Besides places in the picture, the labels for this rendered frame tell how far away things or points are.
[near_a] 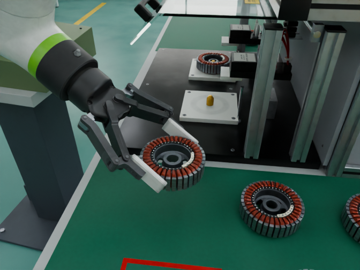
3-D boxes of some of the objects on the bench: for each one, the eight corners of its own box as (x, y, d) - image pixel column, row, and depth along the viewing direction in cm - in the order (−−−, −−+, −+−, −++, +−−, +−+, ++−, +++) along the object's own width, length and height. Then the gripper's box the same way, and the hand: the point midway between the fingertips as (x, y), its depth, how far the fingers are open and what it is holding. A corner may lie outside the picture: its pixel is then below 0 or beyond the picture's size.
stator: (226, 208, 59) (228, 194, 57) (267, 184, 64) (269, 170, 62) (272, 250, 51) (276, 237, 49) (313, 219, 57) (318, 205, 54)
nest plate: (188, 80, 99) (188, 76, 98) (192, 61, 111) (192, 58, 110) (235, 82, 98) (235, 79, 97) (234, 63, 110) (234, 60, 109)
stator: (197, 75, 99) (197, 64, 97) (195, 61, 108) (195, 51, 106) (232, 74, 99) (233, 64, 97) (226, 61, 108) (227, 51, 106)
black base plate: (111, 153, 72) (110, 145, 71) (159, 53, 124) (158, 47, 122) (319, 170, 68) (321, 162, 66) (278, 58, 119) (279, 52, 118)
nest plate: (179, 121, 80) (179, 117, 79) (185, 93, 92) (185, 89, 91) (238, 125, 78) (238, 120, 77) (236, 96, 90) (236, 92, 89)
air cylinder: (254, 118, 81) (257, 99, 77) (252, 103, 87) (255, 85, 84) (274, 119, 80) (278, 100, 77) (270, 104, 86) (274, 87, 83)
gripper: (115, 72, 64) (197, 141, 64) (24, 129, 47) (134, 223, 47) (128, 45, 59) (216, 120, 59) (30, 98, 42) (154, 203, 42)
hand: (171, 158), depth 53 cm, fingers closed on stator, 11 cm apart
